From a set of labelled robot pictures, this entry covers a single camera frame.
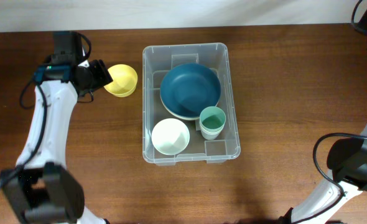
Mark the yellow plastic bowl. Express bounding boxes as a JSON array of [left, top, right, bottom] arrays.
[[105, 64, 138, 98]]

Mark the large blue bowl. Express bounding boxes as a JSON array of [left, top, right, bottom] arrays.
[[159, 63, 222, 119]]

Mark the white plastic bowl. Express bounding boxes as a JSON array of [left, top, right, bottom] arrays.
[[151, 118, 190, 156]]

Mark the large beige plate bowl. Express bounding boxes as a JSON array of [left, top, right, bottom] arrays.
[[160, 96, 220, 121]]

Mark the green plastic cup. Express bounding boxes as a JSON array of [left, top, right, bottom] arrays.
[[200, 106, 226, 132]]

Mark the grey plastic cup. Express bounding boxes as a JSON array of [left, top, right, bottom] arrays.
[[200, 126, 222, 141]]

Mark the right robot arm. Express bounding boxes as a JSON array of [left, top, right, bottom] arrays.
[[278, 124, 367, 224]]

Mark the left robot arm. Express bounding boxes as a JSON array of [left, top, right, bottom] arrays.
[[0, 31, 113, 223]]

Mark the clear plastic storage container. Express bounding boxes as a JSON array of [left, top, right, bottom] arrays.
[[142, 42, 241, 166]]

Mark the white paper label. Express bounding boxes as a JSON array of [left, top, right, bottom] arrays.
[[195, 119, 201, 131]]

